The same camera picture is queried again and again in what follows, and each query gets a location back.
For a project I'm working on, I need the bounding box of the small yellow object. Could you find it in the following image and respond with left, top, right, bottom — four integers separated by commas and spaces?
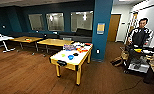
134, 48, 143, 54

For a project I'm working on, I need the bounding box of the blue bowl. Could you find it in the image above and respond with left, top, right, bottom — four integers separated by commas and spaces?
67, 54, 75, 61

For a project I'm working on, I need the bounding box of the black floor cable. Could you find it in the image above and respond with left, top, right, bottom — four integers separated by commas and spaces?
116, 75, 149, 94

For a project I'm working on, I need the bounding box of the dark sofa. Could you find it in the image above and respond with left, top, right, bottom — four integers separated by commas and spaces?
58, 28, 93, 44

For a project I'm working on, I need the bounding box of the brown floor bag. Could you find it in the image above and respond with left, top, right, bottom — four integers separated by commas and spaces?
110, 55, 126, 68

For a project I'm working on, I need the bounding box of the brown wooden door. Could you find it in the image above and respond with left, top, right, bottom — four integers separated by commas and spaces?
107, 13, 122, 43

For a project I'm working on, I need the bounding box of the yellow wall notice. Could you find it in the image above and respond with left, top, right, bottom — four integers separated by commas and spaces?
96, 22, 106, 35

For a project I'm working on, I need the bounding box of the white wall outlet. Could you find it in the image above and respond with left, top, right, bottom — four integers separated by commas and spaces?
96, 49, 101, 55

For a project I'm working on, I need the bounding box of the person in dark shirt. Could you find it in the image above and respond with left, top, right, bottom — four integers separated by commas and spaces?
127, 17, 154, 49

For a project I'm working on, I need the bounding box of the flat red item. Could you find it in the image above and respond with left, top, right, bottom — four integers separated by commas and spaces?
84, 42, 93, 47

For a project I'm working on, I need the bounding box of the dark wall window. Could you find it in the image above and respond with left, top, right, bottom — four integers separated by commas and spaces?
45, 12, 66, 32
70, 10, 94, 33
28, 13, 46, 32

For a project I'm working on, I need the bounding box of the brown cardboard box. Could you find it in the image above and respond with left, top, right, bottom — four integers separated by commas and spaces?
119, 46, 131, 62

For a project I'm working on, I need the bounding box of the small white table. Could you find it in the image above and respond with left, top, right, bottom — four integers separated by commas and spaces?
0, 34, 16, 54

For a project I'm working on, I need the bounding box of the white game box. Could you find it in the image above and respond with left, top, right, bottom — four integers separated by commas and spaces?
73, 41, 82, 47

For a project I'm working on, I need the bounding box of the green bowl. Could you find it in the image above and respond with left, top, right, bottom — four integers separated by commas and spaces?
60, 53, 67, 58

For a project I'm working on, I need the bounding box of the small white-top table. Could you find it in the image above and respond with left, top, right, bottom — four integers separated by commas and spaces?
49, 42, 94, 87

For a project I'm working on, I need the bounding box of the black wheeled cart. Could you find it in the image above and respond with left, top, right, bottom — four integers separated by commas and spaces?
122, 44, 154, 76

